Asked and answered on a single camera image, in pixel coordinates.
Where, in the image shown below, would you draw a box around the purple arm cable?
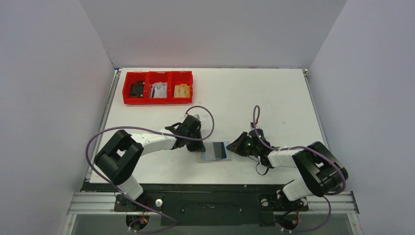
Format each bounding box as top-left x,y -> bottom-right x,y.
252,105 -> 346,195
85,105 -> 216,195

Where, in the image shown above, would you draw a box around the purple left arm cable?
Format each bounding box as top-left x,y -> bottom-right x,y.
85,105 -> 216,195

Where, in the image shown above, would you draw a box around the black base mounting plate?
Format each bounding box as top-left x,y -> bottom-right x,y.
113,183 -> 309,228

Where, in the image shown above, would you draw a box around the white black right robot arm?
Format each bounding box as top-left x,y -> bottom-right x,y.
227,129 -> 348,203

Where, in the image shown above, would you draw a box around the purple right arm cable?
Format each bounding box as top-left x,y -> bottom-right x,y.
252,105 -> 346,195

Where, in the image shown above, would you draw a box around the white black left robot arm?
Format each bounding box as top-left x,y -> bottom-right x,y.
94,115 -> 206,200

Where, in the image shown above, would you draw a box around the black cards in bin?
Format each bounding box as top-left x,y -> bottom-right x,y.
129,81 -> 145,98

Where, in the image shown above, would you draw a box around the yellow cards in bin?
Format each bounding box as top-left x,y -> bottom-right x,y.
173,84 -> 190,98

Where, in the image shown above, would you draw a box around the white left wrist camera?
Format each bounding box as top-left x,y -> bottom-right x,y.
184,113 -> 200,119

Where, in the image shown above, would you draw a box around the white cards in bin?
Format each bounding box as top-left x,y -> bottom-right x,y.
150,82 -> 167,98

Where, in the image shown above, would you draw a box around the red three-compartment bin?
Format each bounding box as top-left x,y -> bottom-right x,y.
122,71 -> 193,105

